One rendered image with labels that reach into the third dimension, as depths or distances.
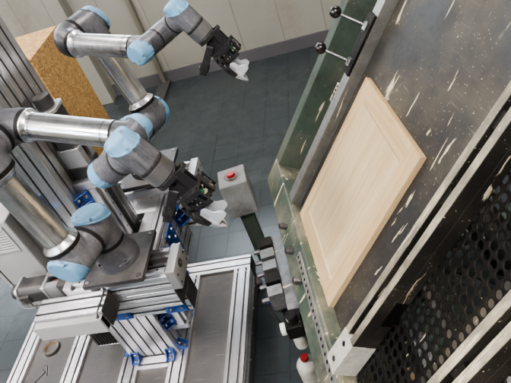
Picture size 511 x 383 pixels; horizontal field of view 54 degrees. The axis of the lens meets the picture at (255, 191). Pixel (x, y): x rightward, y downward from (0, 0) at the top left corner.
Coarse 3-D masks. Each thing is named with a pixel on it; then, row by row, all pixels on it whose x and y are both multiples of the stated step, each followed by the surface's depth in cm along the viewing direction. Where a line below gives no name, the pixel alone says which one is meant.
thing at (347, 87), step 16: (384, 0) 148; (384, 16) 150; (368, 48) 156; (352, 80) 162; (336, 96) 168; (352, 96) 166; (336, 112) 169; (320, 128) 176; (336, 128) 173; (320, 144) 176; (304, 160) 185; (320, 160) 180; (304, 176) 184; (304, 192) 189
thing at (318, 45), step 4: (316, 44) 161; (320, 44) 160; (324, 44) 160; (316, 48) 161; (320, 48) 160; (324, 48) 160; (316, 52) 162; (320, 52) 161; (328, 52) 161; (332, 52) 161; (336, 56) 161; (340, 56) 160; (344, 60) 160; (348, 60) 160; (348, 64) 160
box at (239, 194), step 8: (232, 168) 213; (240, 168) 211; (240, 176) 207; (248, 176) 217; (224, 184) 206; (232, 184) 205; (240, 184) 205; (248, 184) 206; (224, 192) 207; (232, 192) 207; (240, 192) 208; (248, 192) 208; (224, 200) 209; (232, 200) 210; (240, 200) 210; (248, 200) 211; (232, 208) 212; (240, 208) 213; (248, 208) 214; (256, 208) 214; (232, 216) 215; (240, 216) 216
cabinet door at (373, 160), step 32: (352, 128) 158; (384, 128) 139; (352, 160) 155; (384, 160) 137; (416, 160) 123; (320, 192) 173; (352, 192) 151; (384, 192) 134; (320, 224) 169; (352, 224) 148; (384, 224) 134; (320, 256) 164; (352, 256) 144
